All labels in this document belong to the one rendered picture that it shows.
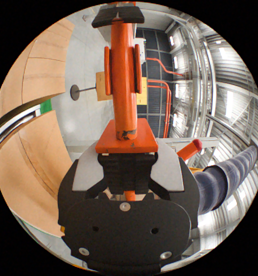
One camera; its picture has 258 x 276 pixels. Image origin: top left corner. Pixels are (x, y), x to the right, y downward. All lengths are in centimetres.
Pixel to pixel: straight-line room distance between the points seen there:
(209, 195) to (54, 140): 58
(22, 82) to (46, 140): 57
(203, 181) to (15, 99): 103
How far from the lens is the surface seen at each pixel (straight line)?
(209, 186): 36
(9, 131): 71
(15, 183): 31
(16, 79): 81
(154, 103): 1100
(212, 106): 243
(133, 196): 19
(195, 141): 16
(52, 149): 39
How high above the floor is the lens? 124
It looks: 1 degrees down
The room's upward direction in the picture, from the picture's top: 88 degrees clockwise
